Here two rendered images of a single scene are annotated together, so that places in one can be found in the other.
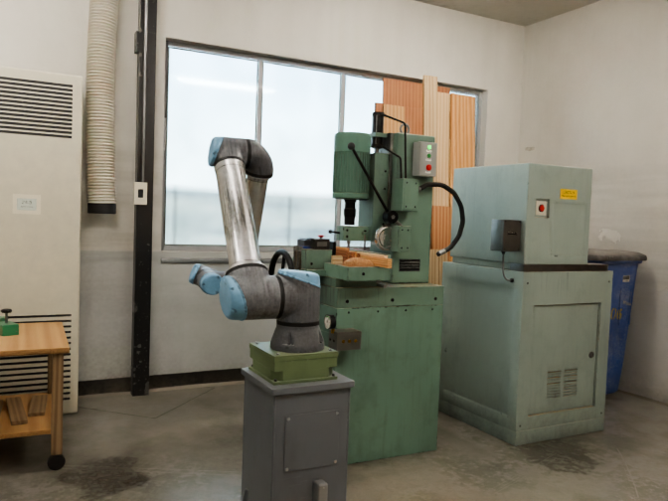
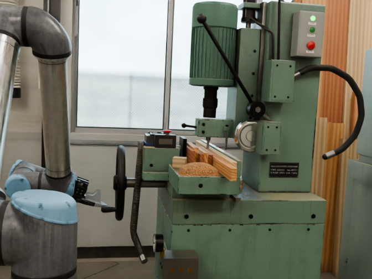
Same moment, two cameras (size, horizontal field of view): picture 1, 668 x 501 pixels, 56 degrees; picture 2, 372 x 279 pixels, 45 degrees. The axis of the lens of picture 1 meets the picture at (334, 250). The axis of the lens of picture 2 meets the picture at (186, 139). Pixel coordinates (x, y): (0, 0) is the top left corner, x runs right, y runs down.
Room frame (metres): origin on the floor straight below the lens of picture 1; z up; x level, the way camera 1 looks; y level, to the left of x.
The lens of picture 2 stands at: (1.31, -0.49, 1.18)
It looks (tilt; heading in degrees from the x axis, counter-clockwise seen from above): 6 degrees down; 17
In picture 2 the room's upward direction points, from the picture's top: 3 degrees clockwise
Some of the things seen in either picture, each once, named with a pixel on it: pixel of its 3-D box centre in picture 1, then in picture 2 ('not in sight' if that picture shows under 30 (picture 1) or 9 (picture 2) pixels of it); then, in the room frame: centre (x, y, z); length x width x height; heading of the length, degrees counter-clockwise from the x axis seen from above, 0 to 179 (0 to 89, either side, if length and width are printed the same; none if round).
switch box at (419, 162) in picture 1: (424, 159); (307, 35); (3.05, -0.42, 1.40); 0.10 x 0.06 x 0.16; 117
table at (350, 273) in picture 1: (328, 267); (180, 169); (2.97, 0.02, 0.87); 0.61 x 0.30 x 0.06; 27
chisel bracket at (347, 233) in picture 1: (352, 235); (213, 129); (3.03, -0.09, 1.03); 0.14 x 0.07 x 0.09; 117
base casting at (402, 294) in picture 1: (369, 290); (234, 196); (3.08, -0.18, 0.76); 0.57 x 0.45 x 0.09; 117
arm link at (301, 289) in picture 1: (296, 294); (40, 230); (2.21, 0.13, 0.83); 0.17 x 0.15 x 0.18; 115
